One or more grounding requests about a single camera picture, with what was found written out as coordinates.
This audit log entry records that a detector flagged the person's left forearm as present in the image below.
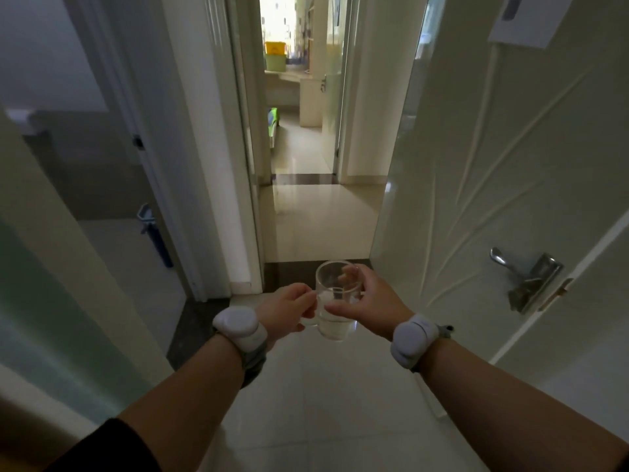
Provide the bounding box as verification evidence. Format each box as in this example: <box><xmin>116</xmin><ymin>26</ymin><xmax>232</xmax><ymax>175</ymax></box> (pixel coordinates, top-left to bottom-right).
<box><xmin>117</xmin><ymin>334</ymin><xmax>245</xmax><ymax>472</ymax></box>

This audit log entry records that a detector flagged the glass mug of water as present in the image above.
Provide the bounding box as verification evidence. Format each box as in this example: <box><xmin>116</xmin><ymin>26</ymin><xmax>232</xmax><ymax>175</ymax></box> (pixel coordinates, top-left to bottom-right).
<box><xmin>314</xmin><ymin>260</ymin><xmax>364</xmax><ymax>342</ymax></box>

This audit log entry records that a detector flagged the person's right hand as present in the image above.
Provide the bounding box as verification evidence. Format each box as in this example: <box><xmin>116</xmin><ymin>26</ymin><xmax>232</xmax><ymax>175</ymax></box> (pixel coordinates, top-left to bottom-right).
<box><xmin>324</xmin><ymin>264</ymin><xmax>415</xmax><ymax>342</ymax></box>

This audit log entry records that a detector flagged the frosted glass floral door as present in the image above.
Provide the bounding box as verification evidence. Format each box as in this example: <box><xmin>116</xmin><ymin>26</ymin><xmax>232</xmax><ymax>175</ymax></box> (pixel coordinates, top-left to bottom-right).
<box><xmin>0</xmin><ymin>108</ymin><xmax>174</xmax><ymax>441</ymax></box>

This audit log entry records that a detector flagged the black sleeve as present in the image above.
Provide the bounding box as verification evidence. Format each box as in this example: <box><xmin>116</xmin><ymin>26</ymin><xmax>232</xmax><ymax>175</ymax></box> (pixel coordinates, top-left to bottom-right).
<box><xmin>44</xmin><ymin>417</ymin><xmax>163</xmax><ymax>472</ymax></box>

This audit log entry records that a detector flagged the metal door handle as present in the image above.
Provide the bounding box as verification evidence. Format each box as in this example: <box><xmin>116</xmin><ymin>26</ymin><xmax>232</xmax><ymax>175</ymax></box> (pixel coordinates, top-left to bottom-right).
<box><xmin>489</xmin><ymin>246</ymin><xmax>565</xmax><ymax>315</ymax></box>

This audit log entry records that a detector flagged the person's right forearm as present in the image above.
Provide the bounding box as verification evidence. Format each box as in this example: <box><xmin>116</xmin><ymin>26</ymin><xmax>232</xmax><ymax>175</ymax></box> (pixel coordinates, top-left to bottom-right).
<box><xmin>417</xmin><ymin>337</ymin><xmax>629</xmax><ymax>472</ymax></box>

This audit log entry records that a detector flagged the white wrist tracker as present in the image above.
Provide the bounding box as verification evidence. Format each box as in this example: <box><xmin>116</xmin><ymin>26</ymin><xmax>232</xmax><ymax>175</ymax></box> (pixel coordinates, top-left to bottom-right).
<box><xmin>212</xmin><ymin>305</ymin><xmax>270</xmax><ymax>389</ymax></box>
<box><xmin>391</xmin><ymin>313</ymin><xmax>455</xmax><ymax>373</ymax></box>

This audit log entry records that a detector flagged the person's left hand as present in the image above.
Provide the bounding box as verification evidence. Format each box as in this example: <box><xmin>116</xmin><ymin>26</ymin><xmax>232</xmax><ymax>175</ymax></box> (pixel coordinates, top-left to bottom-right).
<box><xmin>254</xmin><ymin>282</ymin><xmax>319</xmax><ymax>352</ymax></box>

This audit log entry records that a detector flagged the cream interior door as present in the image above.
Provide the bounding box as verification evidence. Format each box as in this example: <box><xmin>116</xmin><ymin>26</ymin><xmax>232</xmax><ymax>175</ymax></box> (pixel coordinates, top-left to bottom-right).
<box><xmin>320</xmin><ymin>0</ymin><xmax>356</xmax><ymax>174</ymax></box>

